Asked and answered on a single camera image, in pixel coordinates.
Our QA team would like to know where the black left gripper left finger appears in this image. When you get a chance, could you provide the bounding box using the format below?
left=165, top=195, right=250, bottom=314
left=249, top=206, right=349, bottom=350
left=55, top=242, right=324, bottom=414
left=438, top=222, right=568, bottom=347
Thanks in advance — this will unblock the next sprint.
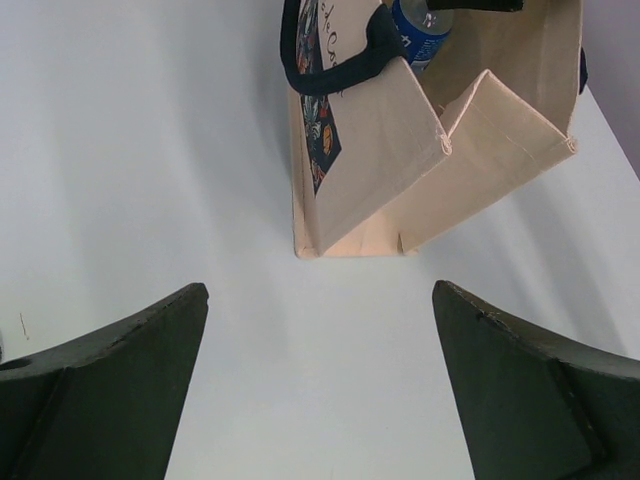
left=1, top=283, right=209, bottom=479

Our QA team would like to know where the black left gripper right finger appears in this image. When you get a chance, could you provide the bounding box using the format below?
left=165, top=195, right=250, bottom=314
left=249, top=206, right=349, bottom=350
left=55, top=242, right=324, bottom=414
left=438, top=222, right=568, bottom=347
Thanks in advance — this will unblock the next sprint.
left=432, top=280, right=639, bottom=479

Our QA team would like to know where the blue label water bottle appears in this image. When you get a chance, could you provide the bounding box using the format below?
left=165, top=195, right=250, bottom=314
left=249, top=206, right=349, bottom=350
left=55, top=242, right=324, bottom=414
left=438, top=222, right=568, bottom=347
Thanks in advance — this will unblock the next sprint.
left=391, top=0, right=454, bottom=75

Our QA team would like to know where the beige canvas tote bag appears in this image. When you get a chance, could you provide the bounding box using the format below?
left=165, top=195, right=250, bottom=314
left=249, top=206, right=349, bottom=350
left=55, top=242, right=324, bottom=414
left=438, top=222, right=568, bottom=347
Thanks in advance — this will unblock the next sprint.
left=280, top=1, right=583, bottom=259

